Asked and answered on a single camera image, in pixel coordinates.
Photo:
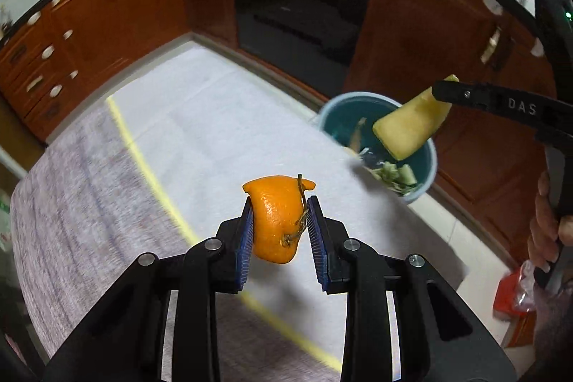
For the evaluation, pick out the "teal plastic trash bin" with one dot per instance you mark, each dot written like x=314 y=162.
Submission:
x=340 y=127

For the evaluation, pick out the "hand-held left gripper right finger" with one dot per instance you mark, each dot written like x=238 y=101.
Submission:
x=315 y=243

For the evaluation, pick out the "orange peel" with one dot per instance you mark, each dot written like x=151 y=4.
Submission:
x=273 y=221

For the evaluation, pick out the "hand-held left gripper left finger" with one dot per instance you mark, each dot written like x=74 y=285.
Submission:
x=245 y=243

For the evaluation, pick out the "built-in black oven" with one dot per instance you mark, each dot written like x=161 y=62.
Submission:
x=291 y=15

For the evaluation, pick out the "crumpled clear plastic bag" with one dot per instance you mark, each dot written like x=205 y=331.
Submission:
x=526 y=288

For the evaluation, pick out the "grey striped tablecloth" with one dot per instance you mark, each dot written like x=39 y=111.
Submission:
x=134 y=207

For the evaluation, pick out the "wooden kitchen cabinet with drawers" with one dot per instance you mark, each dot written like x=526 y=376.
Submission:
x=134 y=6

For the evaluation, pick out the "person's right hand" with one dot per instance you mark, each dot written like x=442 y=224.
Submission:
x=542 y=225

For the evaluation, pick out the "person's right forearm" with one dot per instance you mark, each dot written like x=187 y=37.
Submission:
x=555 y=328

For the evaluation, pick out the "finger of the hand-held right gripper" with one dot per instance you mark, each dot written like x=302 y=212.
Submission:
x=470 y=96

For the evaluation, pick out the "large pale melon rind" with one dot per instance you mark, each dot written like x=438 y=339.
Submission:
x=407 y=127

